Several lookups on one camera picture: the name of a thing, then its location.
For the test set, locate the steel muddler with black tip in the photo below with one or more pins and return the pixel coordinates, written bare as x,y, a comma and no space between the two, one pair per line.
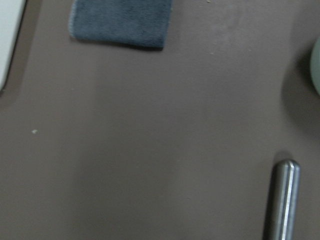
282,201

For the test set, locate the grey folded cloth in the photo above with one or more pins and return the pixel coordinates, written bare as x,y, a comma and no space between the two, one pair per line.
141,23

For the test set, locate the mint green bowl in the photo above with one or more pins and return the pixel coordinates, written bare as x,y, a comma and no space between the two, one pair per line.
315,66

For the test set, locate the cream serving tray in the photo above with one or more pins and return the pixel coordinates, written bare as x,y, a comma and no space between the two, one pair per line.
11,12

